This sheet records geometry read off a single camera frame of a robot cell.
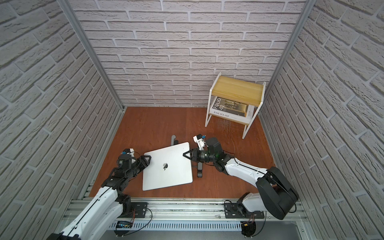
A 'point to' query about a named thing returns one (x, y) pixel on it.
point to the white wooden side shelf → (235, 100)
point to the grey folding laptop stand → (199, 164)
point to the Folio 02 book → (232, 109)
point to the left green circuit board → (124, 224)
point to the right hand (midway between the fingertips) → (180, 160)
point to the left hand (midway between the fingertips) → (148, 155)
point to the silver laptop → (168, 167)
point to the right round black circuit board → (248, 228)
